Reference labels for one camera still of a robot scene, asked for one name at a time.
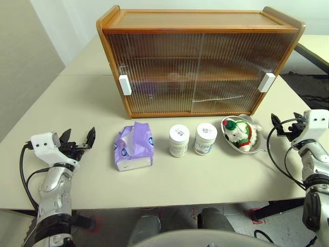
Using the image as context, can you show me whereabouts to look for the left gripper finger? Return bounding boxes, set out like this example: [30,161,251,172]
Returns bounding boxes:
[60,129,72,144]
[81,126,97,150]

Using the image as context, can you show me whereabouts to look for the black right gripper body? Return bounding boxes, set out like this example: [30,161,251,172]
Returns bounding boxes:
[287,116,308,143]

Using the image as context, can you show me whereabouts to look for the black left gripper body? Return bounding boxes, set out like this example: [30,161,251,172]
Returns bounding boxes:
[59,140,87,166]

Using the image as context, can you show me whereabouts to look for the white door handle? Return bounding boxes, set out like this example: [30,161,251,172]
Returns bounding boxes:
[118,74,133,96]
[258,72,277,93]

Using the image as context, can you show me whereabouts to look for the purple tissue pack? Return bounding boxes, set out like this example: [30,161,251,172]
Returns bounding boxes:
[113,121,155,172]

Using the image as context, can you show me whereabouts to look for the ribbed clear sliding door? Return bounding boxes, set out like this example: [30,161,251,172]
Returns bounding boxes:
[192,32,294,114]
[104,32,204,115]

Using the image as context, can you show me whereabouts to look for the white jar blue label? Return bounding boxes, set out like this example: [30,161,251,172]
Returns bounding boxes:
[193,122,218,156]

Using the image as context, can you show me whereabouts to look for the white jar plain label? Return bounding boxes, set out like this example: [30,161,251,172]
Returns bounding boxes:
[168,123,191,158]

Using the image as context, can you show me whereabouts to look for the wooden cabinet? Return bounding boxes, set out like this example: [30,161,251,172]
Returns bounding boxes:
[96,6,306,120]

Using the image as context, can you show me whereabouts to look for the metal bowl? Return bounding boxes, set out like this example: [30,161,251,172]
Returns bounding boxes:
[221,114,267,155]

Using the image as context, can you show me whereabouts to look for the white plush toy green hat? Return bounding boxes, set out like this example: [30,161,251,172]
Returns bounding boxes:
[222,118,263,151]

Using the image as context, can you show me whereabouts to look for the black table leg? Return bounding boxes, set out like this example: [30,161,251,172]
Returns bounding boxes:
[248,197,307,222]

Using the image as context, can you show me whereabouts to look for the grey rounded robot leg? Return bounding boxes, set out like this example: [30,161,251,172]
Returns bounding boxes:
[197,207,234,232]
[127,215,161,247]

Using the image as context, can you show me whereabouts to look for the light grey robot torso shell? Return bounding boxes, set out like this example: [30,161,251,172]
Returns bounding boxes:
[143,228,261,247]

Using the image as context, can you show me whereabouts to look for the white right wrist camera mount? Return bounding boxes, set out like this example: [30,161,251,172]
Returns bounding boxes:
[302,109,329,145]

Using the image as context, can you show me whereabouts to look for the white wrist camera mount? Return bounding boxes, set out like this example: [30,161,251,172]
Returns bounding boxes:
[302,109,329,145]
[30,132,78,167]

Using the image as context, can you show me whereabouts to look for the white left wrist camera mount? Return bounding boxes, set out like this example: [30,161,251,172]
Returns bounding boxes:
[30,132,78,167]

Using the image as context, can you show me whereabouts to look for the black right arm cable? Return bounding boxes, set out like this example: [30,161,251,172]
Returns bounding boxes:
[266,117,310,191]

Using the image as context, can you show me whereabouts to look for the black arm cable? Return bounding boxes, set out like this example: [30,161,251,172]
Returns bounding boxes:
[20,143,53,209]
[266,117,310,191]

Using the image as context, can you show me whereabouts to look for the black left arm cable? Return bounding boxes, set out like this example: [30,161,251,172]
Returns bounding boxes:
[20,143,53,209]

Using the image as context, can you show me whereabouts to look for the beige table with dark frame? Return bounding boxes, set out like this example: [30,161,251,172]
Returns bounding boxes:
[293,34,329,75]

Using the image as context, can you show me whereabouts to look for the thin black loose cable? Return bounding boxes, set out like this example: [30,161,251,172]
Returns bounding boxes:
[253,228,276,244]

